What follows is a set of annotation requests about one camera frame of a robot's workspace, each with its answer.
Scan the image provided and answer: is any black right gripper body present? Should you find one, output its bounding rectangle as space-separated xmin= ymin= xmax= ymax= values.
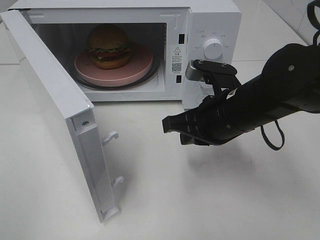
xmin=182 ymin=84 xmax=253 ymax=146

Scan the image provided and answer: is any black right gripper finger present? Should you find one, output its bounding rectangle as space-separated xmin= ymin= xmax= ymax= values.
xmin=162 ymin=113 xmax=187 ymax=133
xmin=180 ymin=133 xmax=210 ymax=146

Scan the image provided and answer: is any white microwave knob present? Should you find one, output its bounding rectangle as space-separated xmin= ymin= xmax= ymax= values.
xmin=202 ymin=36 xmax=224 ymax=60
xmin=199 ymin=81 xmax=213 ymax=89

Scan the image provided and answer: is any pink round plate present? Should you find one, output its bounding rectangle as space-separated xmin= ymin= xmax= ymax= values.
xmin=74 ymin=43 xmax=155 ymax=87

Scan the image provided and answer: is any burger with lettuce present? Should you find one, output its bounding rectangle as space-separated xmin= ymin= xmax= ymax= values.
xmin=86 ymin=23 xmax=131 ymax=70

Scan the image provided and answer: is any white microwave door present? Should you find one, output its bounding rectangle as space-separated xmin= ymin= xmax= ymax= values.
xmin=0 ymin=10 xmax=124 ymax=222

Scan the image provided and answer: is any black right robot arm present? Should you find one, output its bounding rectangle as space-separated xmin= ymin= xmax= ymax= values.
xmin=162 ymin=43 xmax=320 ymax=146

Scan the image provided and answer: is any round door release button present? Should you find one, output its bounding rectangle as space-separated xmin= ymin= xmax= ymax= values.
xmin=196 ymin=93 xmax=212 ymax=105

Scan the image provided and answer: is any white warning label sticker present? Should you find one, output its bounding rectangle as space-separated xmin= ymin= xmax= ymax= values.
xmin=170 ymin=44 xmax=185 ymax=74

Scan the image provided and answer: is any white microwave oven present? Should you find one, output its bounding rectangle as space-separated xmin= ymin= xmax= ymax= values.
xmin=0 ymin=0 xmax=242 ymax=109

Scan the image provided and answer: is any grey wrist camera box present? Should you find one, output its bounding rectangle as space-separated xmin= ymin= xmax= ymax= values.
xmin=185 ymin=59 xmax=241 ymax=89

